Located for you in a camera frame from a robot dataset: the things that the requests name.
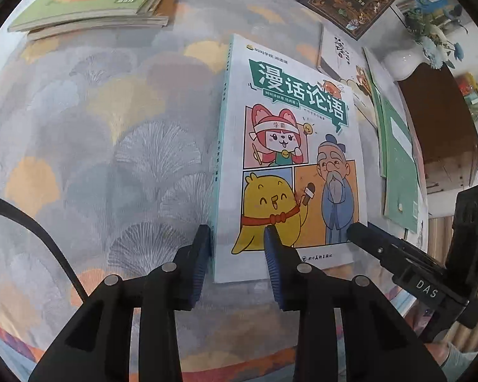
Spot beige ribbed panel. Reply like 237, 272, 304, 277
426, 215, 457, 251

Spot white book with mermaid cover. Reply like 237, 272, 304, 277
316, 22, 379, 128

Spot teal comic book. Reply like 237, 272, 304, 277
211, 34, 369, 284

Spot black cable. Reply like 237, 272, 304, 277
0, 191, 88, 307

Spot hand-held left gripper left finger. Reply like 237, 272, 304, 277
28, 224, 213, 382

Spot dark ornate book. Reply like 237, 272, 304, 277
303, 0, 401, 41

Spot colourful small boxes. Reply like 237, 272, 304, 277
456, 72, 478, 106

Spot green notebook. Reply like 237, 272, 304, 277
376, 88, 421, 233
362, 46, 387, 178

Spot blue flower bouquet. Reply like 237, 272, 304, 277
404, 0, 468, 70

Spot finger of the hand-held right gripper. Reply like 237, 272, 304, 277
346, 222, 408, 272
366, 224, 436, 264

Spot person's right forearm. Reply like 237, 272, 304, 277
406, 306, 476, 378

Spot white vase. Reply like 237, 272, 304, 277
383, 46, 427, 80

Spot brown wooden cabinet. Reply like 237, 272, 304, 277
396, 64, 478, 195

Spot ginkgo patterned tablecloth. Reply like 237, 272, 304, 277
0, 0, 423, 382

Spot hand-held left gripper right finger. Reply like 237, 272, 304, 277
263, 225, 449, 382

